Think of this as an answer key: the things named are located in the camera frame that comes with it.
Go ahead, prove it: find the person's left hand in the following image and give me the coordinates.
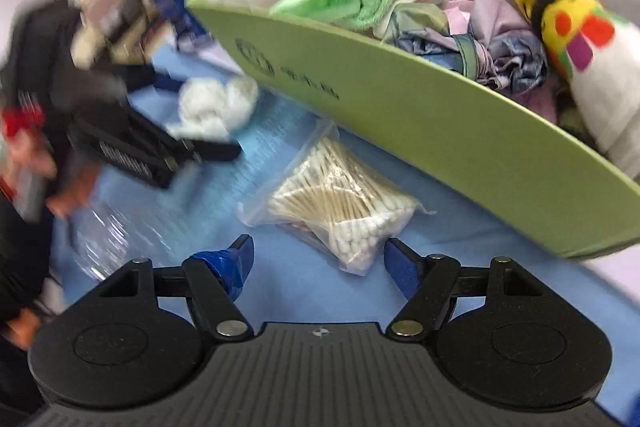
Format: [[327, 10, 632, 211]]
[[10, 139, 93, 219]]

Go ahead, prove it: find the blue table mat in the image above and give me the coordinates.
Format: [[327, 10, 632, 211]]
[[47, 42, 640, 427]]

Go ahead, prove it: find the white sock with colourful pattern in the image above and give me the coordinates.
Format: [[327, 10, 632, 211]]
[[461, 0, 640, 168]]

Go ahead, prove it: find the person's black clothing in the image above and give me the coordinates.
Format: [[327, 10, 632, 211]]
[[0, 194, 57, 414]]

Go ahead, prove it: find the bag of cotton swabs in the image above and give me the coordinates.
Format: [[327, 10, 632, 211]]
[[237, 119, 437, 276]]

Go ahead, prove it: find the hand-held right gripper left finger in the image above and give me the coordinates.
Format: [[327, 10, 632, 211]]
[[100, 234, 256, 342]]

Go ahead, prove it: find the clear plastic bag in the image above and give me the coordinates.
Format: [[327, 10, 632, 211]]
[[65, 202, 167, 284]]

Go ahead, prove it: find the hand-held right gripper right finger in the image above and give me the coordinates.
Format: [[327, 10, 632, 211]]
[[384, 237, 544, 341]]

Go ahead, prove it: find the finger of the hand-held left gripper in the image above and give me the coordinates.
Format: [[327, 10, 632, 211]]
[[180, 138, 242, 163], [125, 66, 189, 94]]

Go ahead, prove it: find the green cardboard box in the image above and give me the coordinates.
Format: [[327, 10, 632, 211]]
[[185, 0, 640, 261]]

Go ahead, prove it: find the purple patterned cloth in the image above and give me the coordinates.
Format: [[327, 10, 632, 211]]
[[379, 0, 562, 118]]

